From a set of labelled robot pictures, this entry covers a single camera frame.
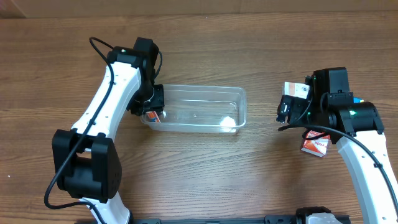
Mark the orange tube white cap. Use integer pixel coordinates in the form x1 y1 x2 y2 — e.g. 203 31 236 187
146 111 160 123

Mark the red white small box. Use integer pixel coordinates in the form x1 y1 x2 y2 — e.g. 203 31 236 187
301 130 331 157

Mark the clear plastic container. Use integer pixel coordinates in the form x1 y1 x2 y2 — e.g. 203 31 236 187
141 84 247 133

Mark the blue yellow VapoDrops box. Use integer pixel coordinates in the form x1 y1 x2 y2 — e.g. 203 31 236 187
354 98 364 103

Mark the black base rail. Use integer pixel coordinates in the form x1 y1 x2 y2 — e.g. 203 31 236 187
132 207 351 224

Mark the white orange plaster box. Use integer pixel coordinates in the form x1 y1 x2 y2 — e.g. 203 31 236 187
282 82 310 99

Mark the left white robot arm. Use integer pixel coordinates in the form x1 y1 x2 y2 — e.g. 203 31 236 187
44 45 165 223

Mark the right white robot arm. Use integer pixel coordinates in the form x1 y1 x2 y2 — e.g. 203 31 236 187
276 93 397 223

